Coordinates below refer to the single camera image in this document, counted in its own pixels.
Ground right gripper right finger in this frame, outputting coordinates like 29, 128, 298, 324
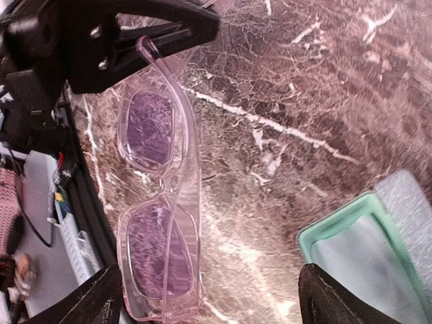
298, 263, 398, 324

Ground dark grey glasses case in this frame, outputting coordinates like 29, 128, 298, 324
297, 169, 431, 323

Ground brown sunglasses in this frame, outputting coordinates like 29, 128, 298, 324
117, 36, 203, 323

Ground black front rail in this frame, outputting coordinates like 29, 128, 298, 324
59, 90, 117, 266

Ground blue cleaning cloth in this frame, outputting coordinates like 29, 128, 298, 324
310, 215, 428, 323

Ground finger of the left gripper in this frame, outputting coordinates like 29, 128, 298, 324
63, 1, 221, 94

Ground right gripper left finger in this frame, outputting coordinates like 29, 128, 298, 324
27, 263, 122, 324

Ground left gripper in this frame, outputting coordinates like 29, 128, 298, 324
0, 0, 72, 149

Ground white cable duct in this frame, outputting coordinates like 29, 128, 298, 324
48, 191, 101, 286

